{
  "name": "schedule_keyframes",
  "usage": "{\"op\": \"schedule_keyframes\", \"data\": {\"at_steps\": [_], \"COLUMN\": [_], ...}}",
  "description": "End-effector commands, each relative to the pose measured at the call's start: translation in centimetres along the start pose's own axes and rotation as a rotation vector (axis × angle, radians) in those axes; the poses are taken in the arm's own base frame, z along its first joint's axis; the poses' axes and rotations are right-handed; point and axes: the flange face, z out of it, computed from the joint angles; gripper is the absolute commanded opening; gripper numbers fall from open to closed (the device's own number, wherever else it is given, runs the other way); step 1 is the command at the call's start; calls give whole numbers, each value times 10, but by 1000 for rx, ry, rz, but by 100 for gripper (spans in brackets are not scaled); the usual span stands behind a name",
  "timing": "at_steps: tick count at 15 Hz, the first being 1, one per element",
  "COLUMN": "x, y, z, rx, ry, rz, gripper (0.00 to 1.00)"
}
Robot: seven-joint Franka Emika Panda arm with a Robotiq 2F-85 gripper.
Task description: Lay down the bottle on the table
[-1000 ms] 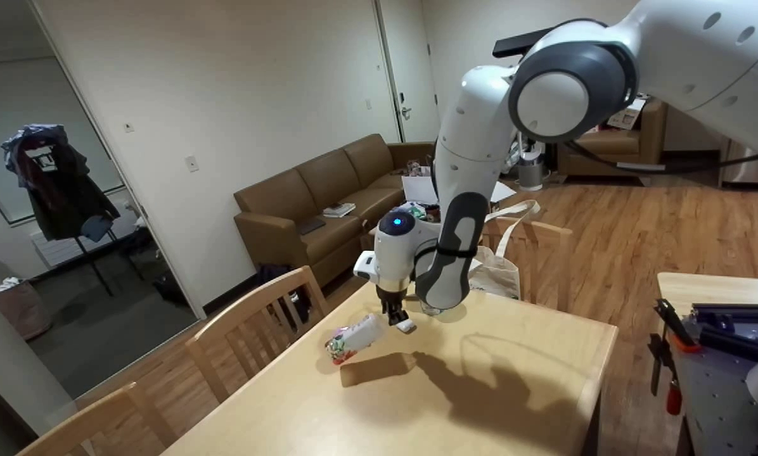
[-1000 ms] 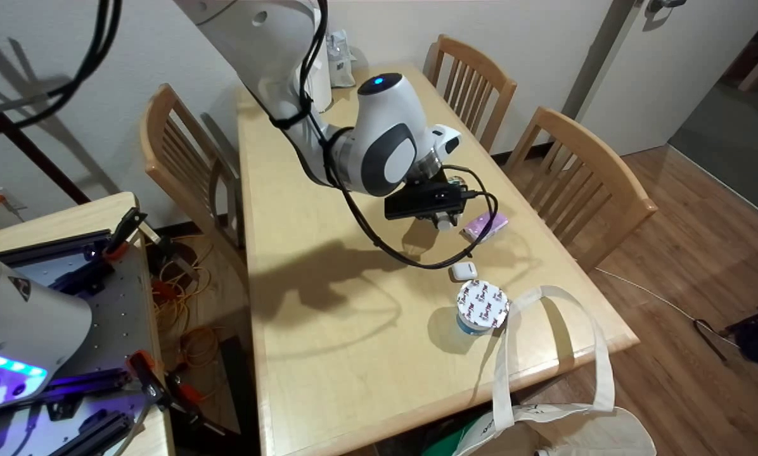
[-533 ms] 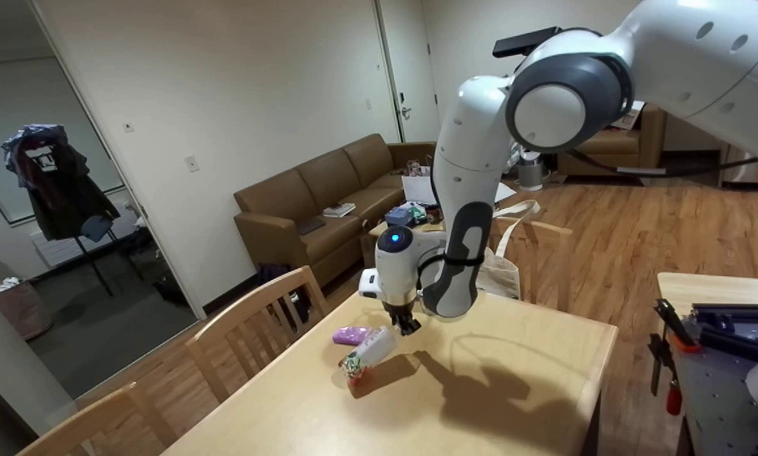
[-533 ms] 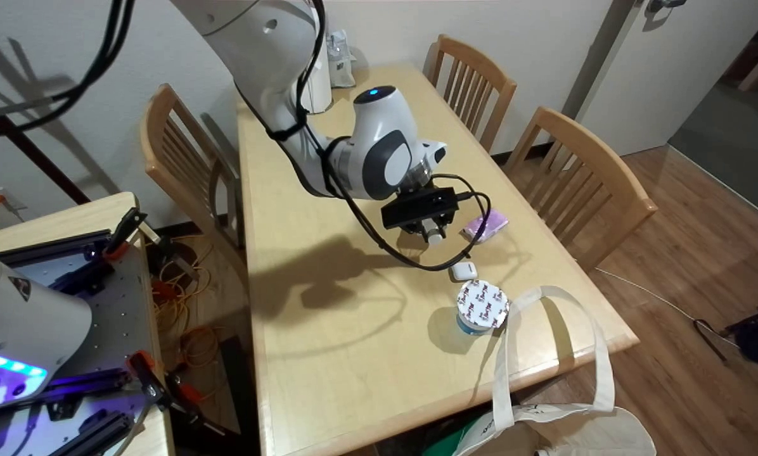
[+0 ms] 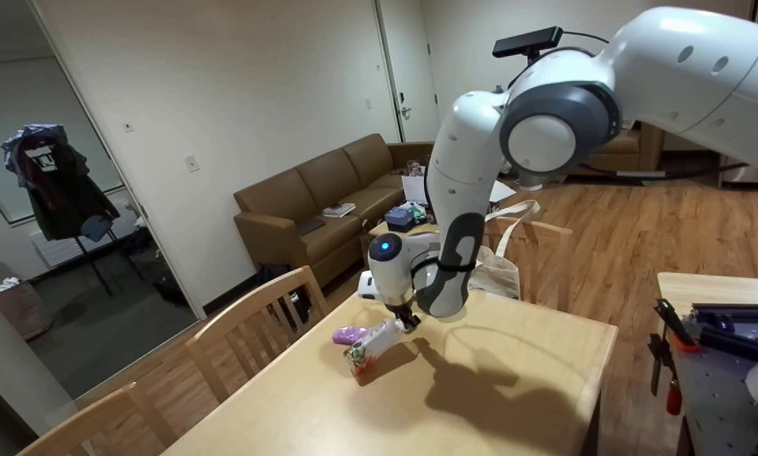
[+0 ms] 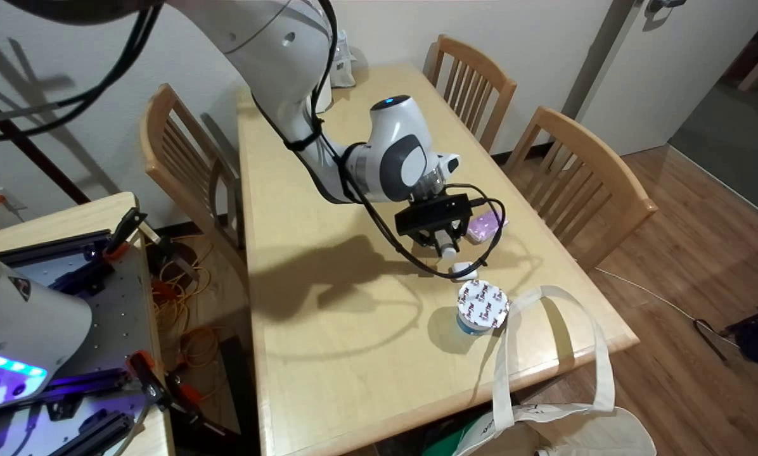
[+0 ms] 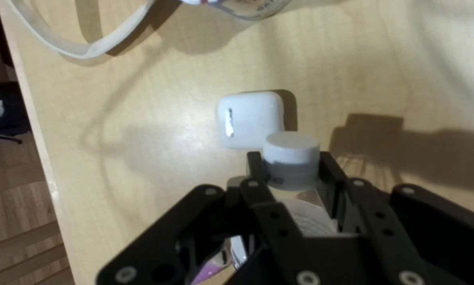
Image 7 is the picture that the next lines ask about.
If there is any purple marker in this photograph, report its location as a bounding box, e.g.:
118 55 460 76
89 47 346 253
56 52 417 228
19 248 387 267
194 259 233 285

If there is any clear plastic bottle white cap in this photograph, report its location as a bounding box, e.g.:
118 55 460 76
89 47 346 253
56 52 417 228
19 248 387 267
260 131 344 237

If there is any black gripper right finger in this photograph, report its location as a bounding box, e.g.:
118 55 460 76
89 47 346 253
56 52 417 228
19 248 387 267
317 150 474 285

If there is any black bag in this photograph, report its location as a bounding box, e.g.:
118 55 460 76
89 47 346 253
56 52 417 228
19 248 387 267
0 88 29 145

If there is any beige canvas tote bag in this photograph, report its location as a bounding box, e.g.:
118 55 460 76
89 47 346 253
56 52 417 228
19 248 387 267
5 0 159 60

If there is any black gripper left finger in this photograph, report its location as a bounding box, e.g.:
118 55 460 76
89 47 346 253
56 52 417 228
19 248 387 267
95 150 301 285

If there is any white earbuds case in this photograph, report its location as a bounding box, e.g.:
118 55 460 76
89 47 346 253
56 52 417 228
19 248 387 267
216 90 287 152

